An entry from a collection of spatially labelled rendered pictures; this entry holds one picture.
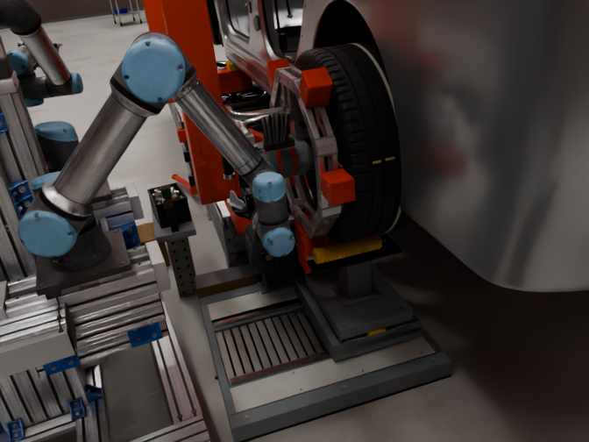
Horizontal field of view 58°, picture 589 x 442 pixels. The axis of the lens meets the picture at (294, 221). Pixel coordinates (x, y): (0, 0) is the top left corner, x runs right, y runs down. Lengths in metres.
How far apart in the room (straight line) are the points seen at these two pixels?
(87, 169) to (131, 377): 0.99
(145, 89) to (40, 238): 0.40
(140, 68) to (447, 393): 1.53
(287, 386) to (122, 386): 0.57
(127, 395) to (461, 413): 1.14
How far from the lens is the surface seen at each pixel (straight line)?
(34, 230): 1.23
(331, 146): 1.54
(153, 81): 1.09
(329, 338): 2.06
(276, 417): 1.91
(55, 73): 2.00
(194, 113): 1.27
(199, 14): 2.13
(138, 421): 1.83
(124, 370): 2.03
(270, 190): 1.21
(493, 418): 2.02
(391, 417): 1.98
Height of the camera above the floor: 1.48
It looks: 27 degrees down
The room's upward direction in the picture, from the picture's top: 6 degrees counter-clockwise
